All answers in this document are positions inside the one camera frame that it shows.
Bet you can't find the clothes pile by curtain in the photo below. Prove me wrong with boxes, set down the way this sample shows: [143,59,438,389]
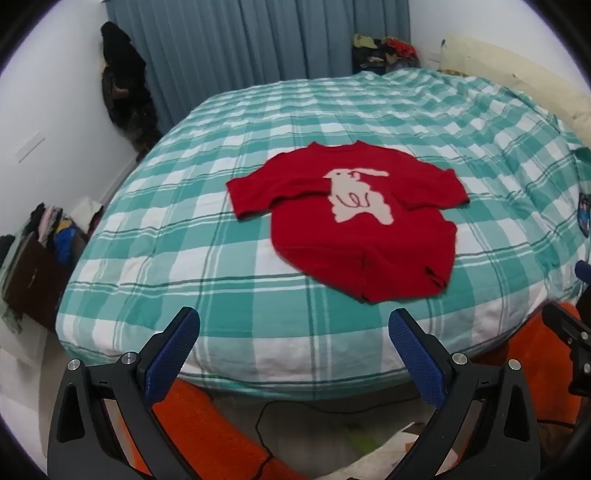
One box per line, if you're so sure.
[352,34,420,75]

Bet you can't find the blue grey curtain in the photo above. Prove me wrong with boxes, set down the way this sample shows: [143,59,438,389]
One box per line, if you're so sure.
[106,0,410,132]

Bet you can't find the black clothes hanging on wall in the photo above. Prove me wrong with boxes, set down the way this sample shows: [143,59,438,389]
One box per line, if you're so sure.
[100,21,162,163]

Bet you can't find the clothes pile on left box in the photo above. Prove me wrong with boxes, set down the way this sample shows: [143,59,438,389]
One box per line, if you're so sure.
[1,198,104,335]

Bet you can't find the orange fuzzy trousers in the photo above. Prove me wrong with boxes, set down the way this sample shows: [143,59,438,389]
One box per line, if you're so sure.
[126,312,590,479]

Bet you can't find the cream pillow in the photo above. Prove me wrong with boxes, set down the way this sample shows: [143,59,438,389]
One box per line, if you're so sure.
[440,35,591,145]

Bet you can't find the smartphone on bed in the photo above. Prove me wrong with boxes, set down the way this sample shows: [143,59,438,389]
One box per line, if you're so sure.
[577,192,591,238]

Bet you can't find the white wall switch plate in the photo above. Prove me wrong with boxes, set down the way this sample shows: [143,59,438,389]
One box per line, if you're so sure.
[15,132,45,163]

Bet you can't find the red sweater with white dog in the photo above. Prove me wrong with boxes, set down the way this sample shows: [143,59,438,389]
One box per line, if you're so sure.
[226,141,469,303]

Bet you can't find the teal white plaid bed cover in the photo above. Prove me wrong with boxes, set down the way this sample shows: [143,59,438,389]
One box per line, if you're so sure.
[56,69,590,400]

